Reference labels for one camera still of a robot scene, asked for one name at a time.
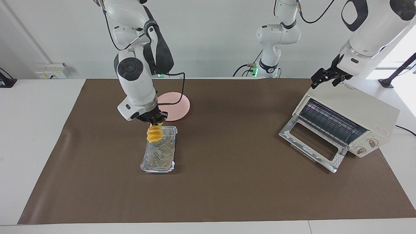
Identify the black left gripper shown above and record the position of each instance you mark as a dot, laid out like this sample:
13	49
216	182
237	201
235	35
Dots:
341	78

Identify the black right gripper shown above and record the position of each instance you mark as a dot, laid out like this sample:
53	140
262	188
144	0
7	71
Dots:
151	116

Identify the aluminium foil tray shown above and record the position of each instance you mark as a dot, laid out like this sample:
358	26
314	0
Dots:
161	156

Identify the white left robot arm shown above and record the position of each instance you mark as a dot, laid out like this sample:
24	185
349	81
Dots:
367	32

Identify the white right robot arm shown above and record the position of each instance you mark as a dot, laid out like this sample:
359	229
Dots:
135	81

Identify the metal oven rack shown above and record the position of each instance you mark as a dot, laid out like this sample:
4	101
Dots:
328	122

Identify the white toaster oven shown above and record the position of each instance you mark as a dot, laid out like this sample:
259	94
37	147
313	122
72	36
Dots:
367	109

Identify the glass oven door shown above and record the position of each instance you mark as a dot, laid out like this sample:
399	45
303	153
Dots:
292	135

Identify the cream oven knob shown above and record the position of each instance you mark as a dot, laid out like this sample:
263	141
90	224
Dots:
361	150
373	142

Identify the pink round plate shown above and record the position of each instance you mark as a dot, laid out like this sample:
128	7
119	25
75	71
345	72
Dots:
177	104

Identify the brown table mat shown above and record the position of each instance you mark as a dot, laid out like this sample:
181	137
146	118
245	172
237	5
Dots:
227	182

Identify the black camera stand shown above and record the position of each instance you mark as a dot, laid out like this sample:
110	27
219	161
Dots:
386	83
7	83

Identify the white wall socket box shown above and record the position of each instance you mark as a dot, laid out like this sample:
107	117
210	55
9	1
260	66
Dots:
52	71

